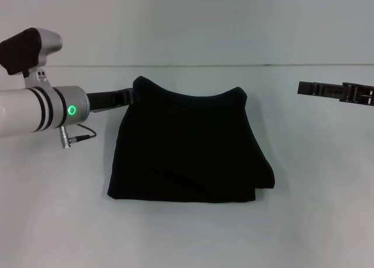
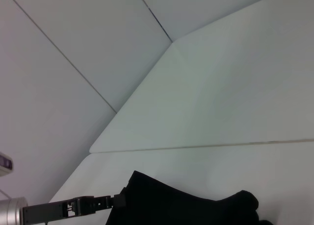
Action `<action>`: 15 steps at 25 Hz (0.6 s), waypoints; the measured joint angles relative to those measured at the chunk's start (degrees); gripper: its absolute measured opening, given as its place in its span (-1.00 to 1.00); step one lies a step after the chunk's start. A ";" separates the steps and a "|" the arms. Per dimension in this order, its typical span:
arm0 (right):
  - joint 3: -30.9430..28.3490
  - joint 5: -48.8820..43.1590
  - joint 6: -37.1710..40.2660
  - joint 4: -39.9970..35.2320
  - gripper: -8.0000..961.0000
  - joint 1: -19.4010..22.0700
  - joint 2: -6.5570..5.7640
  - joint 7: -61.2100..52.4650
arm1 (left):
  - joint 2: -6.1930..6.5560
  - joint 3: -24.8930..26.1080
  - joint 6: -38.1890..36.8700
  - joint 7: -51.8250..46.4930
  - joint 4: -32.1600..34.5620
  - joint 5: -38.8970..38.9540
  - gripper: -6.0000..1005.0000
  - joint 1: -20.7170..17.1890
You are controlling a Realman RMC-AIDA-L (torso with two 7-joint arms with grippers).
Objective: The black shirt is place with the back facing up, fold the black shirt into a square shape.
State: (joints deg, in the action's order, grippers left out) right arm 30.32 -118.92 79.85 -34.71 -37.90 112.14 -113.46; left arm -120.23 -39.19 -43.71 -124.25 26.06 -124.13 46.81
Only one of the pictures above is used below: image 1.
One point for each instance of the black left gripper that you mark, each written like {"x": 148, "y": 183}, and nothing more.
{"x": 105, "y": 99}

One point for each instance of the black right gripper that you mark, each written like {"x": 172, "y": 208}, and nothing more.
{"x": 359, "y": 94}

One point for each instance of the black t-shirt white print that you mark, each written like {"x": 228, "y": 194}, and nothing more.
{"x": 187, "y": 148}

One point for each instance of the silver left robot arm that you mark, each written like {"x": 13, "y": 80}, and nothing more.
{"x": 38, "y": 110}

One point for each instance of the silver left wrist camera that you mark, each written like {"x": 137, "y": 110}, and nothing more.
{"x": 26, "y": 51}

